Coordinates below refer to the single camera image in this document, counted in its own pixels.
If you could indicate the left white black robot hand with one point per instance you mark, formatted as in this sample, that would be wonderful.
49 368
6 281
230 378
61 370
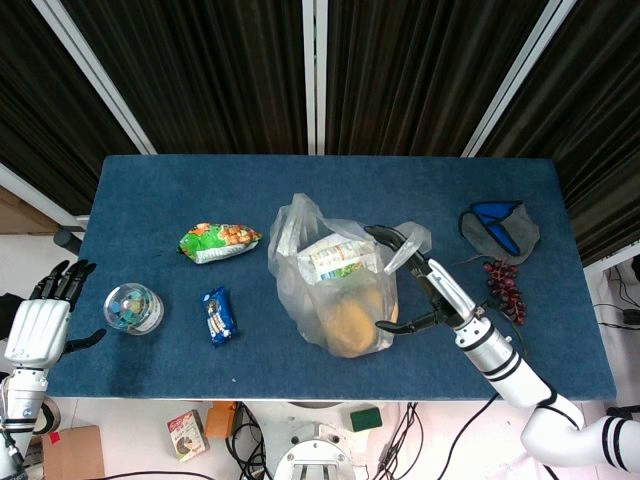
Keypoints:
37 325

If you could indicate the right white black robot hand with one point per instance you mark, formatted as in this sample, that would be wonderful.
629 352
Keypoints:
450 290

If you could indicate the translucent plastic shopping bag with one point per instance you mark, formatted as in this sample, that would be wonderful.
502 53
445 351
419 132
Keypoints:
300 305

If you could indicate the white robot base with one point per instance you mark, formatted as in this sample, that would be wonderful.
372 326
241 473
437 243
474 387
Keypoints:
315 440

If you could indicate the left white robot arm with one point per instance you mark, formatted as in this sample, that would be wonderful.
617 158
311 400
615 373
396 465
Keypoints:
22 400

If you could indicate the green snack packet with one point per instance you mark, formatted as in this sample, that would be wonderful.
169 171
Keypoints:
217 242

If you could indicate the dark red grape bunch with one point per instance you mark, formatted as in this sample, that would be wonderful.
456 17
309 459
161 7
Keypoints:
505 282

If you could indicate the grey blue cloth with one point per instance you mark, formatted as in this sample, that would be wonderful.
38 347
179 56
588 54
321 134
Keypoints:
522 235

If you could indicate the grey cylinder foot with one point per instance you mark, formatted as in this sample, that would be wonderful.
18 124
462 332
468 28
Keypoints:
67 239

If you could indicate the clear round plastic container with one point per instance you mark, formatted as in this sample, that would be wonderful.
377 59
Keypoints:
132 307

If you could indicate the orange round bun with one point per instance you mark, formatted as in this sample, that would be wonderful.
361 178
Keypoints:
350 320

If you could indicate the white printed carton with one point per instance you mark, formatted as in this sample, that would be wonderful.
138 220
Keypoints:
335 260

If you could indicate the brown cardboard box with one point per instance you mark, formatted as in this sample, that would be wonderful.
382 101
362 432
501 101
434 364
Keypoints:
72 452

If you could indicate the blue table mat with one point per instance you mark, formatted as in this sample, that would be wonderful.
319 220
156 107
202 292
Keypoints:
165 370

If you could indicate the green sponge block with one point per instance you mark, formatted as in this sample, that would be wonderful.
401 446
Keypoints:
366 419

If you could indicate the blue cookie pack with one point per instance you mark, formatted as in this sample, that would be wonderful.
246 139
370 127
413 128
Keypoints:
218 315

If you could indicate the black power adapter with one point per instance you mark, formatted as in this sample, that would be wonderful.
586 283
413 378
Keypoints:
631 316

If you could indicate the small printed snack box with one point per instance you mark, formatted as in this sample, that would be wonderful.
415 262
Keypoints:
187 436

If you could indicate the orange box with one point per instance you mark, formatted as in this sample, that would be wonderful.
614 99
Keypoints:
220 420

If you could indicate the dark pleated curtain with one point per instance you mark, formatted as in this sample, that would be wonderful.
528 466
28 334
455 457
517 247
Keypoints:
200 75
425 75
30 100
600 125

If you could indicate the white frame post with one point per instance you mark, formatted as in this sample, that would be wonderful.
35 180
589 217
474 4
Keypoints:
95 75
520 75
315 75

